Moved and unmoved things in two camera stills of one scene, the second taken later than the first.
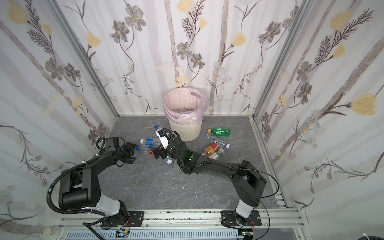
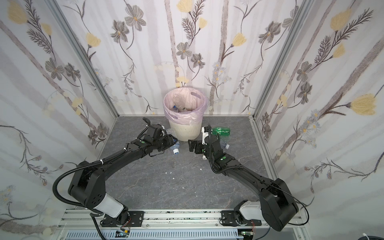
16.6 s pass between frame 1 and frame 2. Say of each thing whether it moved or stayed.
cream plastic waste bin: stayed
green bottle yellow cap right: stayed
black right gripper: moved
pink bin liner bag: stayed
